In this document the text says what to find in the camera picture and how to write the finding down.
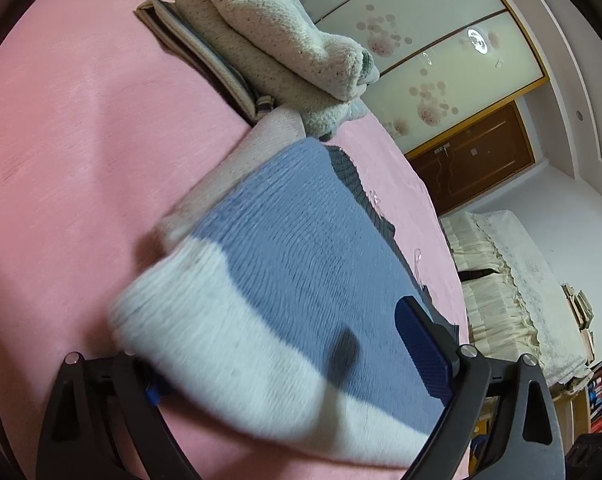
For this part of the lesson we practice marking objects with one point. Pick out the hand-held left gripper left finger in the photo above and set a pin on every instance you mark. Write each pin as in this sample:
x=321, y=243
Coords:
x=153, y=394

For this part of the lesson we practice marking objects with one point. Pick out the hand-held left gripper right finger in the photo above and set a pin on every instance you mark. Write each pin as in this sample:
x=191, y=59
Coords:
x=423, y=350

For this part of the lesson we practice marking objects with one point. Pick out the colour-block knit sweater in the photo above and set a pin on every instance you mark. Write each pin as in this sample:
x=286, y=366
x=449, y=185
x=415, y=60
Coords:
x=281, y=260

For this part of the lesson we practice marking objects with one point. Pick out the clear plastic piece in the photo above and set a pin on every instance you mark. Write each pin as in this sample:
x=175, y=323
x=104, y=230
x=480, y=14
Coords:
x=376, y=199
x=418, y=262

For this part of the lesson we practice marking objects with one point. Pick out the cream cloth-covered furniture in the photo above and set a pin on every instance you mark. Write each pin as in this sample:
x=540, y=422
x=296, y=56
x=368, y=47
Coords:
x=511, y=290

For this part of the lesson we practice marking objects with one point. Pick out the pile of books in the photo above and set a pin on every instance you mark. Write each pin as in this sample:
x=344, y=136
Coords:
x=581, y=310

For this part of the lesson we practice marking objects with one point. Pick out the wooden bookshelf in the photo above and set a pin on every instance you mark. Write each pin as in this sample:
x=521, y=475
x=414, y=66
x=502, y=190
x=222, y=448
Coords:
x=601, y=400

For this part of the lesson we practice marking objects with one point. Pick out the brown wooden door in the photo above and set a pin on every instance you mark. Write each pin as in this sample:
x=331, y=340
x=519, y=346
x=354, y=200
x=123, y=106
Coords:
x=476, y=160

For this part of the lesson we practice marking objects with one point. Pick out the dark object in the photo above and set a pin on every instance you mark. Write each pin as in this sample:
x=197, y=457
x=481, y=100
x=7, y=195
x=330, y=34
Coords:
x=593, y=457

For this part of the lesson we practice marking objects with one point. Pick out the pink fleece blanket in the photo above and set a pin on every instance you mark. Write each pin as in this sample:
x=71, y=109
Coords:
x=91, y=135

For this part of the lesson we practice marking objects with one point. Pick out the striped folded garment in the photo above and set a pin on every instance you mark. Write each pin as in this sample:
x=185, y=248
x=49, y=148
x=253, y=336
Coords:
x=216, y=71

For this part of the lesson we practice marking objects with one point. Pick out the frosted floral wardrobe doors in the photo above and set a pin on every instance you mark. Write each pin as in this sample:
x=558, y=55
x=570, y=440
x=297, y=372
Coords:
x=406, y=20

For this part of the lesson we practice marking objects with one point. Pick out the fluffy cream folded garment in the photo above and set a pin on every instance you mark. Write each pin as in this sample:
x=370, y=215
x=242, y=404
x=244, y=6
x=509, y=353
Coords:
x=261, y=35

